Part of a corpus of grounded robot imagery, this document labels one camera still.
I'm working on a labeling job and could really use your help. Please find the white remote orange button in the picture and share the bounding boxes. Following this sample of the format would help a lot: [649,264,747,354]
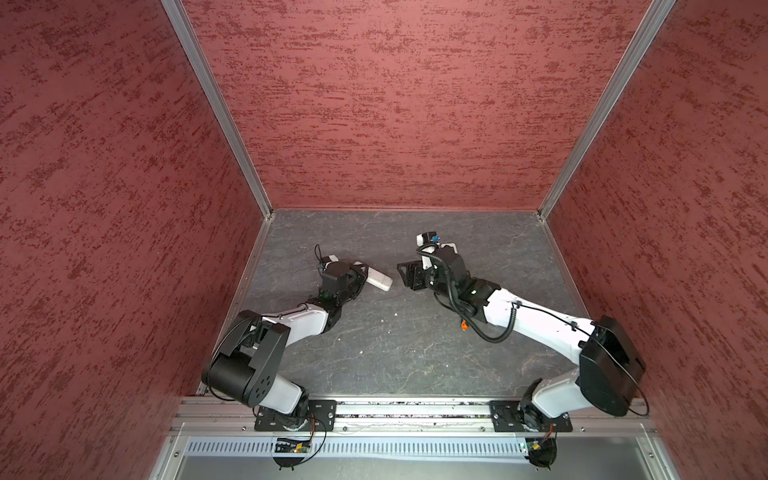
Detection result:
[366,265,393,292]

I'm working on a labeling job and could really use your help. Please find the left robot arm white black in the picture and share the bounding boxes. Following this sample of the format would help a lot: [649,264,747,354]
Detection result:
[202,257,370,422]

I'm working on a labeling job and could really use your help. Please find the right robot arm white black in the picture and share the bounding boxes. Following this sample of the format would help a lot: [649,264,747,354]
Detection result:
[397,243,646,431]

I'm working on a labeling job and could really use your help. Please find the white remote far side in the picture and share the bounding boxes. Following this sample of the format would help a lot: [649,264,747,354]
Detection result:
[441,243,459,255]

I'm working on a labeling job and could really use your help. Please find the left base connector wiring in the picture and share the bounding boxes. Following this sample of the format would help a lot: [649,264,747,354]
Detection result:
[271,413,329,470]

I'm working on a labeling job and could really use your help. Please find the base connector wiring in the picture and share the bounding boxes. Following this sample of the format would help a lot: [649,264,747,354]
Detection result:
[524,424,559,469]
[271,413,329,470]

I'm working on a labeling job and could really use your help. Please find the right base connector wiring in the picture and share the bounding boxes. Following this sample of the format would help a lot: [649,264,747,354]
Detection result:
[524,424,559,469]

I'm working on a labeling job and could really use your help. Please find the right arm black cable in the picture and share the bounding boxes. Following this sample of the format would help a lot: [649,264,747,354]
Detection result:
[416,242,521,345]

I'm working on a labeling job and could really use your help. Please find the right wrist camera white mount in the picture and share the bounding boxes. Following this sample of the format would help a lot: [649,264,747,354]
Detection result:
[416,231,439,254]

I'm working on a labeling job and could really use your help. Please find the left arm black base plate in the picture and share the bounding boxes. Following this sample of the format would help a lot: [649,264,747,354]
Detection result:
[254,399,338,433]

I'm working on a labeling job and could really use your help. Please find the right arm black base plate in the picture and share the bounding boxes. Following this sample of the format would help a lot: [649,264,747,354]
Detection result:
[488,400,573,433]

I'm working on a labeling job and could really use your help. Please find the perforated cable duct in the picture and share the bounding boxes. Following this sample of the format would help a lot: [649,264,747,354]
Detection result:
[184,437,528,462]

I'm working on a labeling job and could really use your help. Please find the aluminium front rail frame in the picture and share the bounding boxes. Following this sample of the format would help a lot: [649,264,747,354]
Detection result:
[150,396,678,479]

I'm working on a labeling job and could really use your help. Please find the left aluminium corner post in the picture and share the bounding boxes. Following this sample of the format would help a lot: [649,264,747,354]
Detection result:
[161,0,274,222]

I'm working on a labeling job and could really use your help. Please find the aluminium corner post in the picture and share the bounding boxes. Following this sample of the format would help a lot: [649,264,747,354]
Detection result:
[161,0,274,222]
[538,0,676,223]

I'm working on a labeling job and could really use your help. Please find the right aluminium corner post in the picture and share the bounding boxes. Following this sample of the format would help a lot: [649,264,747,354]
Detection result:
[538,0,676,223]

